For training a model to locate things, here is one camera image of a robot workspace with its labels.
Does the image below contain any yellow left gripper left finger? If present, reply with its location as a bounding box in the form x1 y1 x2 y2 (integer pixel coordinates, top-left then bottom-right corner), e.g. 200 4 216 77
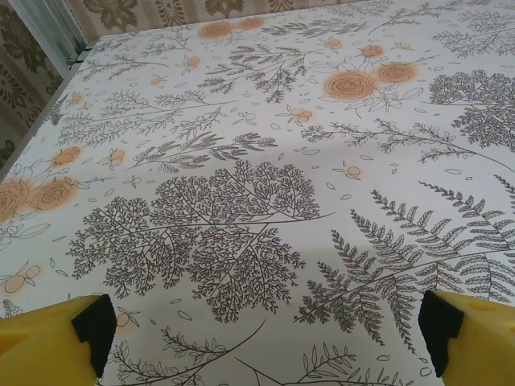
0 293 118 386

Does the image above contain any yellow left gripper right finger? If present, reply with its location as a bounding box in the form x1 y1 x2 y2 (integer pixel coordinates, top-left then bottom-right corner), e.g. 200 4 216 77
417 289 515 386

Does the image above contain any floral patterned table cover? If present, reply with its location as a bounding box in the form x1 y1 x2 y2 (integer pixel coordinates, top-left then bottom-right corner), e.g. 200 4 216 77
0 0 515 386

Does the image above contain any aluminium frame post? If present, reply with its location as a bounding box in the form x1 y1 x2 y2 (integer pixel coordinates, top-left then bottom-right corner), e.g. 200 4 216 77
11 0 89 66

